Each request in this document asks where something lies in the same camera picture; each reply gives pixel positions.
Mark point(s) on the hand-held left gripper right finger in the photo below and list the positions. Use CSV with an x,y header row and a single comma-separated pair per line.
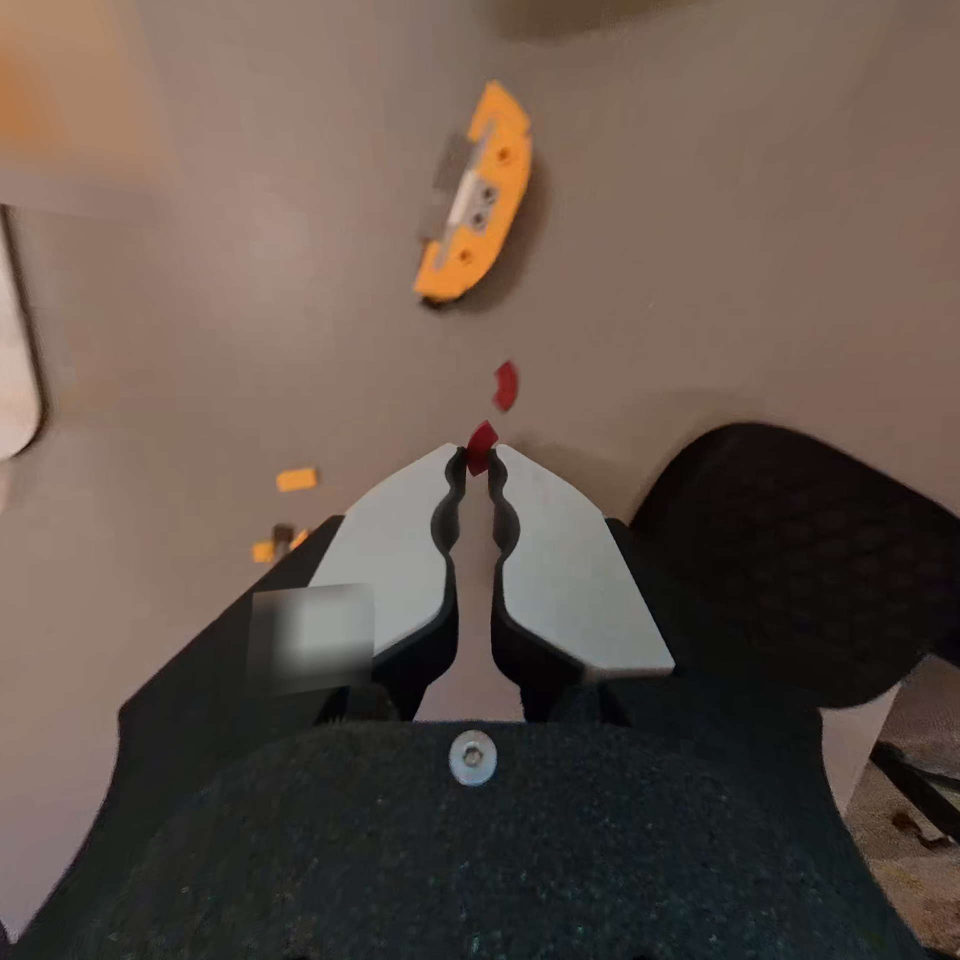
x,y
562,570

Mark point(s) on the black chair base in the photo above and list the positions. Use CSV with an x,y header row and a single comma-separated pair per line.
x,y
915,787

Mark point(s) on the red curved lego piece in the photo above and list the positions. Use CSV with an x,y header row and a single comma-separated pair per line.
x,y
506,382
482,442

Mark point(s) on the small yellow lego piece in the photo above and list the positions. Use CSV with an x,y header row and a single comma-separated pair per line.
x,y
300,538
262,552

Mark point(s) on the dark blue lego piece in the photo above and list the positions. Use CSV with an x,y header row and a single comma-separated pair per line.
x,y
282,538

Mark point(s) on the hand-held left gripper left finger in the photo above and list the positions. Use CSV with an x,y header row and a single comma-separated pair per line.
x,y
390,540

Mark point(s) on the orange lego bumper assembly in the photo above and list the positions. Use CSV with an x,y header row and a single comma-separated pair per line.
x,y
510,165

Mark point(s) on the yellow lego tile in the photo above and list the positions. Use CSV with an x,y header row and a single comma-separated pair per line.
x,y
296,480

